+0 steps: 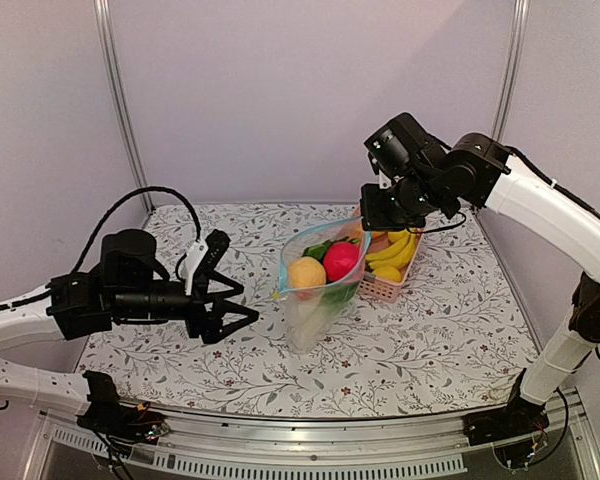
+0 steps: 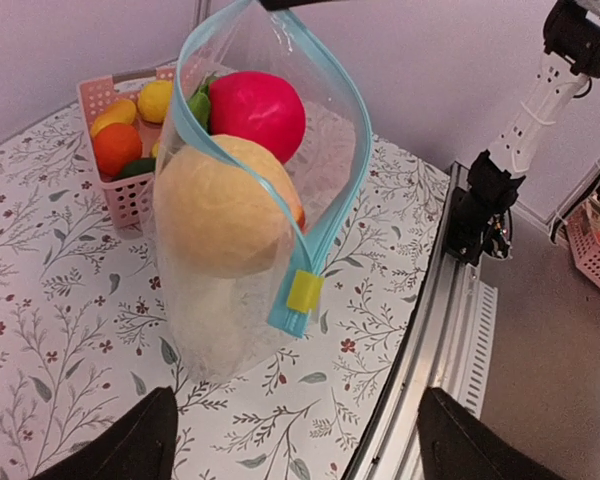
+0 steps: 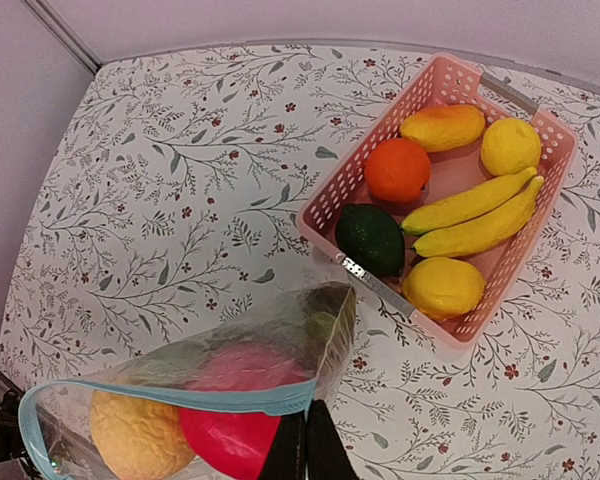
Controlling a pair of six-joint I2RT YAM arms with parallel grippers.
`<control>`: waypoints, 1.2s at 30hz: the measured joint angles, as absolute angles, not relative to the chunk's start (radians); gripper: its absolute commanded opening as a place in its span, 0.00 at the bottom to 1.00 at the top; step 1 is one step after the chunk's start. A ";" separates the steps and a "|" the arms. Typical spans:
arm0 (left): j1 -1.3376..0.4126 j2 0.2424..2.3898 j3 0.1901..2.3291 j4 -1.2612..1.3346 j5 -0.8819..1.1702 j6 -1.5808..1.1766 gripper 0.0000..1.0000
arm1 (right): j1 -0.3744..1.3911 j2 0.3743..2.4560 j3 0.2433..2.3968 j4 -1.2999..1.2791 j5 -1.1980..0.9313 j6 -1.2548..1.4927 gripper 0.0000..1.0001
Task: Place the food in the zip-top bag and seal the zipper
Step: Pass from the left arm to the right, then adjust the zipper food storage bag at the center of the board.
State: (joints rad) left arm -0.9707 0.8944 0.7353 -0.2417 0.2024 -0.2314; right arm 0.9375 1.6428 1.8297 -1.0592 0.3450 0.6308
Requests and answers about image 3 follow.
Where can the red toy fruit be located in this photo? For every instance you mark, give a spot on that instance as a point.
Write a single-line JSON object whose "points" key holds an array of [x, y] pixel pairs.
{"points": [[237, 443]]}

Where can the clear zip top bag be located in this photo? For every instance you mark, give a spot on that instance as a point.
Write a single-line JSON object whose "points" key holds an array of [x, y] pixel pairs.
{"points": [[248, 399]]}

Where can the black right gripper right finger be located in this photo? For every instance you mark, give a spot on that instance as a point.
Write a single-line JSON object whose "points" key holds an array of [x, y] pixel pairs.
{"points": [[326, 456]]}

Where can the toy banana bunch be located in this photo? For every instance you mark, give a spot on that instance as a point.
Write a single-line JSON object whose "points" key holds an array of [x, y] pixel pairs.
{"points": [[475, 220]]}

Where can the yellow toy mango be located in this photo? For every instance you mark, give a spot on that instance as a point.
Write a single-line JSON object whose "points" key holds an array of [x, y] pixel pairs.
{"points": [[444, 128]]}

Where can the green toy avocado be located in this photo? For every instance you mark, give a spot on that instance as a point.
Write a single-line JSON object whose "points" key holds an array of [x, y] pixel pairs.
{"points": [[372, 239]]}

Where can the toy bok choy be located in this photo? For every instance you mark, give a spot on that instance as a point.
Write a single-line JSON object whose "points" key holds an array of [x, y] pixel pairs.
{"points": [[314, 325]]}

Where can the orange toy fruit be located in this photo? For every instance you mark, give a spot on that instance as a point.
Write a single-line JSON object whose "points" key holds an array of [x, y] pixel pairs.
{"points": [[397, 170]]}

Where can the peach toy fruit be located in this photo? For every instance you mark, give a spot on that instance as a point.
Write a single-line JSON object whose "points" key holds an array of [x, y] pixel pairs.
{"points": [[138, 438]]}

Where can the aluminium left frame post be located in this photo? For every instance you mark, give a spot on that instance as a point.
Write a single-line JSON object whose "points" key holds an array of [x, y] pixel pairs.
{"points": [[60, 29]]}

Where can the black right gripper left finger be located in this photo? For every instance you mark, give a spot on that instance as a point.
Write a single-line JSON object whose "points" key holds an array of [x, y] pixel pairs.
{"points": [[286, 459]]}

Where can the yellow toy lemon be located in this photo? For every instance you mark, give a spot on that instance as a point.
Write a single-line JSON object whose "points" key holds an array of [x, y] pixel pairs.
{"points": [[443, 288], [509, 146]]}

